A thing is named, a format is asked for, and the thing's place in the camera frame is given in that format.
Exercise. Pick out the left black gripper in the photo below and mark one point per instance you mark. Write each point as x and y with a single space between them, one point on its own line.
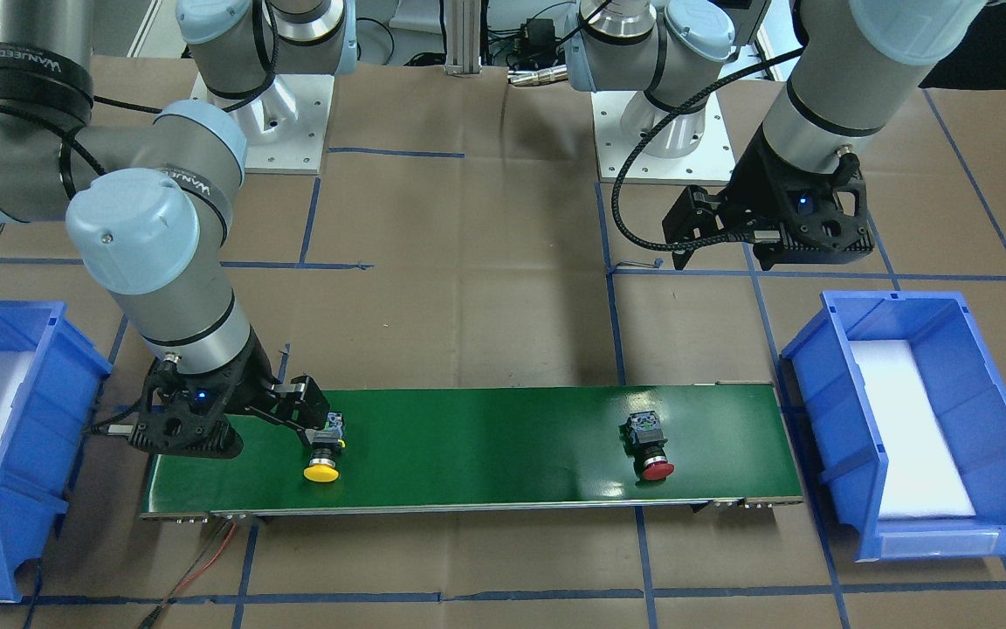
748 192

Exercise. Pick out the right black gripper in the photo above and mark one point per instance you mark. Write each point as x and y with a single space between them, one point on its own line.
247 390

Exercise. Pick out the yellow push button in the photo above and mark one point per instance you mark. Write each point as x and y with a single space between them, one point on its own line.
326 447

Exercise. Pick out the red push button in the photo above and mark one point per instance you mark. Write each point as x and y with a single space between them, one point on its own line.
645 440

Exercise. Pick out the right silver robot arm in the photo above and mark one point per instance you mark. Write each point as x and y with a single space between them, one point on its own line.
148 208

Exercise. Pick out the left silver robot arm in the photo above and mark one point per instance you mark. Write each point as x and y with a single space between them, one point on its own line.
856 64

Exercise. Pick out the green conveyor belt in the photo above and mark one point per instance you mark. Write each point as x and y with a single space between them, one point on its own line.
412 451

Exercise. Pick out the black power adapter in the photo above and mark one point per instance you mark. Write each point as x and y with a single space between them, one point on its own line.
535 36

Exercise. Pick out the blue plastic bin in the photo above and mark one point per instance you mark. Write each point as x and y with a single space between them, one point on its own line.
965 389
43 433

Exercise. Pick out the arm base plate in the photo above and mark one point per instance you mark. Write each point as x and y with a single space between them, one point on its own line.
285 127
693 149

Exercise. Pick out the aluminium frame post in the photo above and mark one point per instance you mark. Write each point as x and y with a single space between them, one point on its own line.
463 31

